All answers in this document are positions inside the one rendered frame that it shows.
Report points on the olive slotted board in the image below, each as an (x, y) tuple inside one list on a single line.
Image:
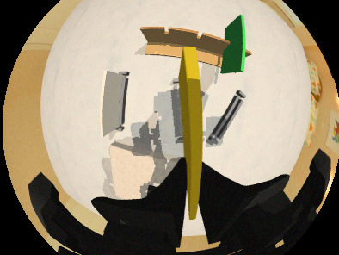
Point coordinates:
[(192, 121)]

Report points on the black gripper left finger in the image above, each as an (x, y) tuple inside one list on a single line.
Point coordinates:
[(162, 210)]

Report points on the green notched board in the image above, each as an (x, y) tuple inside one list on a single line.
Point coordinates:
[(233, 59)]

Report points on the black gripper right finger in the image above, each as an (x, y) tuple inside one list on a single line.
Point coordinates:
[(222, 201)]

